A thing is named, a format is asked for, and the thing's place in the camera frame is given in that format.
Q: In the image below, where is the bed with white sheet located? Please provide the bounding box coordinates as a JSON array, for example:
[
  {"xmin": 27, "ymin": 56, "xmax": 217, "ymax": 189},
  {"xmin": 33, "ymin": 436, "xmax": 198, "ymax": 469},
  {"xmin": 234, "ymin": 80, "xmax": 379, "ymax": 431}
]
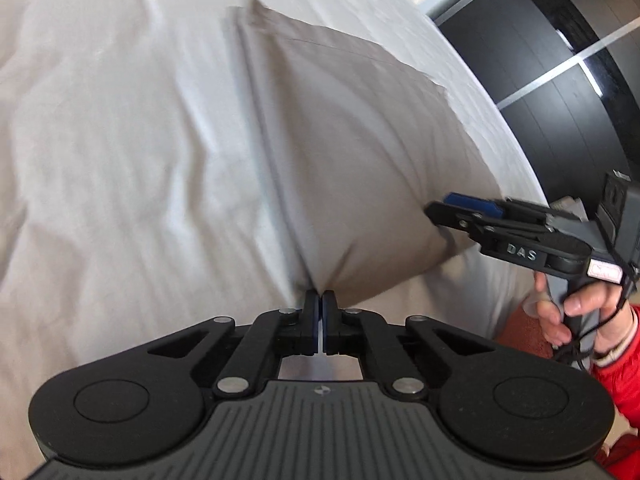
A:
[{"xmin": 0, "ymin": 0, "xmax": 551, "ymax": 480}]

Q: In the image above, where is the black sliding wardrobe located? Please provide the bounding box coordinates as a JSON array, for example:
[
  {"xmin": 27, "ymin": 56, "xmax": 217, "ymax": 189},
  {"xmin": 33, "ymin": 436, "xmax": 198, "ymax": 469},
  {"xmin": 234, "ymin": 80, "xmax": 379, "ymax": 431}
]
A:
[{"xmin": 435, "ymin": 0, "xmax": 640, "ymax": 241}]

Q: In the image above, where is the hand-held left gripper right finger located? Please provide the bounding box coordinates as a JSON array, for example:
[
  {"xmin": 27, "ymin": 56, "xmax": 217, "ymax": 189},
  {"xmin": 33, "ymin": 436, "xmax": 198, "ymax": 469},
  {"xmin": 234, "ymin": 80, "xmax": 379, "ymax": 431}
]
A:
[{"xmin": 322, "ymin": 289, "xmax": 497, "ymax": 400}]

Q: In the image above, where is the person's right forearm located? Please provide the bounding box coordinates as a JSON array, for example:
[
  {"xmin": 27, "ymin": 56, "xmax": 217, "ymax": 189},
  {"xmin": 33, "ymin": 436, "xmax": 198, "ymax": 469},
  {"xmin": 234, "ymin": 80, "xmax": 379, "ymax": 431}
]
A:
[{"xmin": 587, "ymin": 305, "xmax": 640, "ymax": 480}]

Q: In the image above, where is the beige garment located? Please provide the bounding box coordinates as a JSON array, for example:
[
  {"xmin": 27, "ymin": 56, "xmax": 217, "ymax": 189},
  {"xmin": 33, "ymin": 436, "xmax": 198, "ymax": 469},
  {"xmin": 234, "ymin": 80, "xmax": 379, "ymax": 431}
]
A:
[{"xmin": 227, "ymin": 0, "xmax": 493, "ymax": 306}]

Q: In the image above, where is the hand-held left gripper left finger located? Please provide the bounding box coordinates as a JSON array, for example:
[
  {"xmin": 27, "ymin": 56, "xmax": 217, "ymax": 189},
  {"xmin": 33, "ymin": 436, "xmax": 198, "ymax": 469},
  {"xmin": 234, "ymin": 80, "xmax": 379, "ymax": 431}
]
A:
[{"xmin": 147, "ymin": 289, "xmax": 321, "ymax": 398}]

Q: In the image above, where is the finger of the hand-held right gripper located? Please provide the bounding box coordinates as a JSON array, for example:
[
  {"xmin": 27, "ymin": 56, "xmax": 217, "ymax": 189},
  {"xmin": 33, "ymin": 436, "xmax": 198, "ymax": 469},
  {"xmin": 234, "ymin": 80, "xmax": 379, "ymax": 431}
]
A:
[
  {"xmin": 444, "ymin": 192, "xmax": 556, "ymax": 234},
  {"xmin": 424, "ymin": 201, "xmax": 506, "ymax": 243}
]

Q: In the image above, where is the person's right hand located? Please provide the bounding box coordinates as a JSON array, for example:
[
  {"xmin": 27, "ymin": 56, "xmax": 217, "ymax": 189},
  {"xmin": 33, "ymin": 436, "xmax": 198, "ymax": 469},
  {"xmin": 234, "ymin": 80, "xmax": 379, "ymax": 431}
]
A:
[{"xmin": 532, "ymin": 270, "xmax": 637, "ymax": 357}]

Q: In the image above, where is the black cord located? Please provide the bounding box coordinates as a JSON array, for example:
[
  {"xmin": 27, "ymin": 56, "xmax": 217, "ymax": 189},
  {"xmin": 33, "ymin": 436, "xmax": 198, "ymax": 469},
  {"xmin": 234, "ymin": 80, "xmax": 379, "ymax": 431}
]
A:
[{"xmin": 555, "ymin": 245, "xmax": 640, "ymax": 376}]

